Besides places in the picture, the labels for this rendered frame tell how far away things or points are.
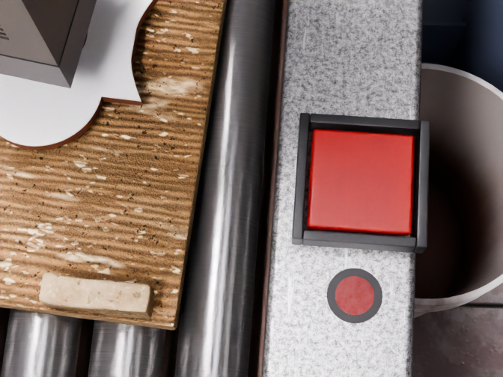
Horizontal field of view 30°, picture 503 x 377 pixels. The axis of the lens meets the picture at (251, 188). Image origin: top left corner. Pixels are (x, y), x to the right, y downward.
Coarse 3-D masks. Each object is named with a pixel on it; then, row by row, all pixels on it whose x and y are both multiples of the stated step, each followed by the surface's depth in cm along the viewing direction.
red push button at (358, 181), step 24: (312, 144) 55; (336, 144) 55; (360, 144) 55; (384, 144) 55; (408, 144) 55; (312, 168) 54; (336, 168) 54; (360, 168) 54; (384, 168) 54; (408, 168) 54; (312, 192) 54; (336, 192) 54; (360, 192) 54; (384, 192) 54; (408, 192) 54; (312, 216) 54; (336, 216) 54; (360, 216) 53; (384, 216) 53; (408, 216) 53
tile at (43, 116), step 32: (128, 0) 54; (96, 32) 54; (128, 32) 54; (96, 64) 53; (128, 64) 53; (0, 96) 53; (32, 96) 53; (64, 96) 53; (96, 96) 53; (128, 96) 53; (0, 128) 53; (32, 128) 52; (64, 128) 52
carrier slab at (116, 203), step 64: (192, 0) 56; (192, 64) 55; (128, 128) 54; (192, 128) 54; (0, 192) 53; (64, 192) 53; (128, 192) 53; (192, 192) 53; (0, 256) 52; (64, 256) 52; (128, 256) 52; (128, 320) 52
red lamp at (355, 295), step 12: (336, 288) 54; (348, 288) 54; (360, 288) 54; (372, 288) 54; (336, 300) 54; (348, 300) 54; (360, 300) 54; (372, 300) 54; (348, 312) 53; (360, 312) 53
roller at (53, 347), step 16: (16, 320) 54; (32, 320) 53; (48, 320) 53; (64, 320) 54; (80, 320) 55; (16, 336) 53; (32, 336) 53; (48, 336) 53; (64, 336) 54; (16, 352) 53; (32, 352) 53; (48, 352) 53; (64, 352) 53; (16, 368) 53; (32, 368) 52; (48, 368) 53; (64, 368) 53
